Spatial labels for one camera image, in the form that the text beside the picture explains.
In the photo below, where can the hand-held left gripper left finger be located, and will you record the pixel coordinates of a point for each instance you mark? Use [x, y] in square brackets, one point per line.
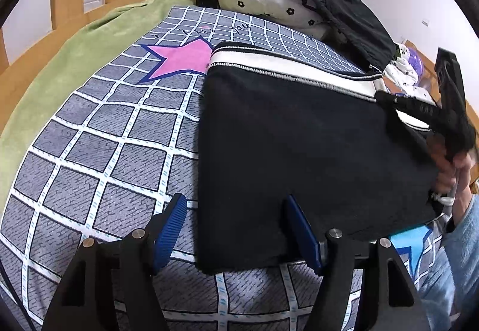
[170, 233]

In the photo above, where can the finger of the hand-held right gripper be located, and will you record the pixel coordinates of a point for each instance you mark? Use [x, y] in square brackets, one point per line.
[408, 104]

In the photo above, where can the green bed sheet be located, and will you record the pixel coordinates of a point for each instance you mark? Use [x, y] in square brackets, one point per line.
[75, 43]

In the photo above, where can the pile of black clothes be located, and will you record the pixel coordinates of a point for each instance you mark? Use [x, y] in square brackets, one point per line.
[348, 16]

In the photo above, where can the grey checked star blanket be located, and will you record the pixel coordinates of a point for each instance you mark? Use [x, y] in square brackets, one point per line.
[93, 166]

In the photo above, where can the person's right hand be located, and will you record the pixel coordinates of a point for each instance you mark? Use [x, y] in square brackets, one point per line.
[464, 172]

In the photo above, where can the purple plush toy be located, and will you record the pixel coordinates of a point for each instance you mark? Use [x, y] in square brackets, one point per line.
[415, 61]

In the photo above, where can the black pants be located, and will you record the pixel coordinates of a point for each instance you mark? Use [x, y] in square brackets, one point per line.
[299, 147]

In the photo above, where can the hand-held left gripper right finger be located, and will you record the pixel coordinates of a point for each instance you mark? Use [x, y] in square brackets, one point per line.
[305, 237]

